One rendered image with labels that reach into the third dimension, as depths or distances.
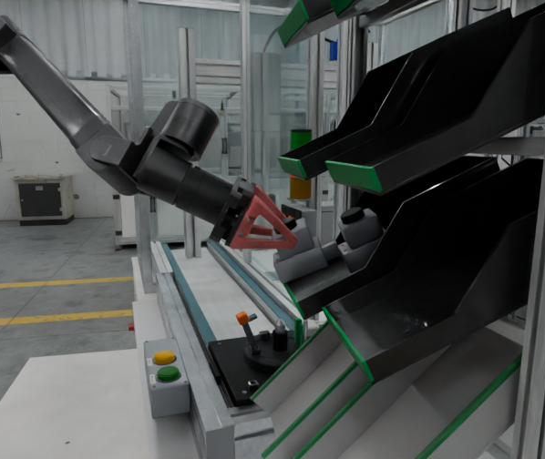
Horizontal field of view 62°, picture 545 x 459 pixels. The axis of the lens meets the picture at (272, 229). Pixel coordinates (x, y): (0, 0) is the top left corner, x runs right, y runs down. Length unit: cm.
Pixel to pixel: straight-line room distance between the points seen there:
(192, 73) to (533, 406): 165
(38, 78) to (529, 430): 74
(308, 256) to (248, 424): 32
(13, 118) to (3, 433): 844
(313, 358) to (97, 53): 860
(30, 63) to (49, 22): 850
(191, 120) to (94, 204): 851
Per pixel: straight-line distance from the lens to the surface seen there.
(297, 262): 57
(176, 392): 89
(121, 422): 99
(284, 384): 71
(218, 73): 190
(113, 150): 59
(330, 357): 70
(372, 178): 36
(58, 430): 101
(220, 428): 76
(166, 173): 55
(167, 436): 93
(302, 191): 104
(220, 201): 55
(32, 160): 922
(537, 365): 44
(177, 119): 58
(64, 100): 72
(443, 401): 55
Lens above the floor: 139
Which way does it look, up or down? 11 degrees down
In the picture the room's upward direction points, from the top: straight up
